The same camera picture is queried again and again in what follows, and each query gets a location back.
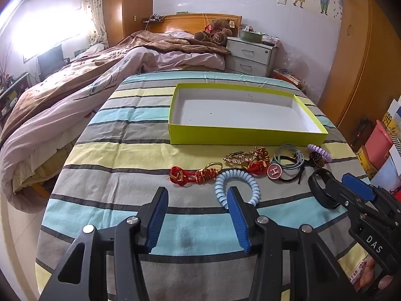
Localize wooden wardrobe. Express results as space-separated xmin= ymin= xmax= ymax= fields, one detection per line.
xmin=103 ymin=0 xmax=154 ymax=38

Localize red knotted cord charm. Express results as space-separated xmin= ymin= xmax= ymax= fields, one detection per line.
xmin=170 ymin=166 xmax=221 ymax=186

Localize wooden sliding door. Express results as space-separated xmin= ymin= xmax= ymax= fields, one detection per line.
xmin=320 ymin=0 xmax=401 ymax=129

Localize green basin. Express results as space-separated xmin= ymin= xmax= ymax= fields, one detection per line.
xmin=239 ymin=30 xmax=263 ymax=42

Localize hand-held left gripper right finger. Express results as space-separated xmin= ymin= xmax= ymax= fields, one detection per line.
xmin=226 ymin=186 xmax=358 ymax=301

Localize bed with pink-brown duvet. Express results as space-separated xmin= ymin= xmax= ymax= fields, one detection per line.
xmin=0 ymin=42 xmax=226 ymax=195

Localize patterned curtain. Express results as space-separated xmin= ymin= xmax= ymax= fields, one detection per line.
xmin=80 ymin=0 xmax=109 ymax=49

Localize red cord bracelet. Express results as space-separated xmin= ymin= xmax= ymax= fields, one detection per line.
xmin=246 ymin=160 xmax=270 ymax=174

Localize cardboard box with papers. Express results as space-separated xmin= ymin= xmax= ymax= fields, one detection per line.
xmin=272 ymin=68 xmax=309 ymax=93

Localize window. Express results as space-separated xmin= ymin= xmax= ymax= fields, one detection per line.
xmin=13 ymin=6 xmax=94 ymax=63

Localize grey-blue hair ties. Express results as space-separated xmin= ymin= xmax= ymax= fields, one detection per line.
xmin=273 ymin=143 xmax=306 ymax=168

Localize striped bed sheet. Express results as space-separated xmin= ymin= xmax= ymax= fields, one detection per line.
xmin=35 ymin=70 xmax=372 ymax=301

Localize cluttered desk shelf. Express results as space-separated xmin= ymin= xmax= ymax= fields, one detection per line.
xmin=0 ymin=72 xmax=32 ymax=120

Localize white nightstand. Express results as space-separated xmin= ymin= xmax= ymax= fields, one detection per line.
xmin=226 ymin=36 xmax=278 ymax=77

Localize person's right hand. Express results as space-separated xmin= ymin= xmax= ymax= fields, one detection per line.
xmin=363 ymin=265 xmax=393 ymax=291

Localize yellow-green cardboard box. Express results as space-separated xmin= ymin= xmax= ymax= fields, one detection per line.
xmin=168 ymin=83 xmax=329 ymax=145

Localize wooden headboard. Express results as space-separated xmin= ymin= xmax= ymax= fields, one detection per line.
xmin=142 ymin=13 xmax=243 ymax=35

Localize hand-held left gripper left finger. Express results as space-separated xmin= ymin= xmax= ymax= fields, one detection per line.
xmin=39 ymin=186 xmax=170 ymax=301

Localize pile of paper bags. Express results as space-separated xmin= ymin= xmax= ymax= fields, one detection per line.
xmin=374 ymin=99 xmax=401 ymax=195

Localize brown beaded charm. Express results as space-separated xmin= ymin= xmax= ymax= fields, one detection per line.
xmin=309 ymin=152 xmax=326 ymax=167

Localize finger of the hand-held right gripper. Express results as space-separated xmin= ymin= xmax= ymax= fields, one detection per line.
xmin=341 ymin=173 xmax=401 ymax=224
xmin=324 ymin=178 xmax=365 ymax=224

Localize brown blanket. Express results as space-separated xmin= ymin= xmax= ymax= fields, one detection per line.
xmin=113 ymin=30 xmax=232 ymax=57

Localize brown teddy bear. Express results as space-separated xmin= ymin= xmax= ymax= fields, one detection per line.
xmin=193 ymin=17 xmax=239 ymax=45

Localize purple spiral hair tie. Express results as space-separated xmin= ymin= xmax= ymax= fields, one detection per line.
xmin=307 ymin=143 xmax=326 ymax=164

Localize light blue spiral hair tie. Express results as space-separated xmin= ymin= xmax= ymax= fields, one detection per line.
xmin=215 ymin=169 xmax=260 ymax=209

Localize gold and red bracelet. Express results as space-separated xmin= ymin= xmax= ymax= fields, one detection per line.
xmin=223 ymin=147 xmax=270 ymax=166

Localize black wristband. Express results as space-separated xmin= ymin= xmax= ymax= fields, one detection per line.
xmin=308 ymin=169 xmax=337 ymax=210

